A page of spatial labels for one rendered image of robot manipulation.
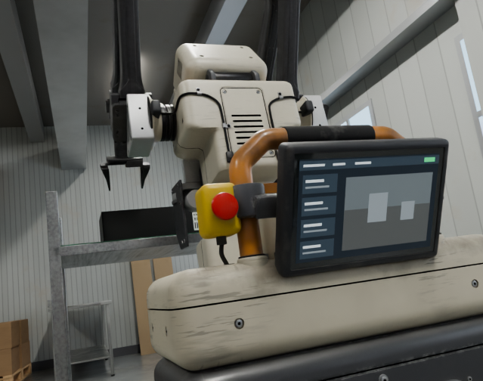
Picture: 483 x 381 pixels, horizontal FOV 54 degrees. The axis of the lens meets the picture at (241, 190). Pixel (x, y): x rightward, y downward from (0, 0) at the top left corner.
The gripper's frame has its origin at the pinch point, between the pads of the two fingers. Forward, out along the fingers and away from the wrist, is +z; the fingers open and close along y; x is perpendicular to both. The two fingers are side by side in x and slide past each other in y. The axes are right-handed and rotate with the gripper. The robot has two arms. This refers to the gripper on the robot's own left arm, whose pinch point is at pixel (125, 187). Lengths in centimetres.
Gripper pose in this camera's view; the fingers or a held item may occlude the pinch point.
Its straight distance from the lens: 149.3
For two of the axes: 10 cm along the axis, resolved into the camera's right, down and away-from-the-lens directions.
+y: -9.4, 0.7, -3.5
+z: -0.1, 9.7, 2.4
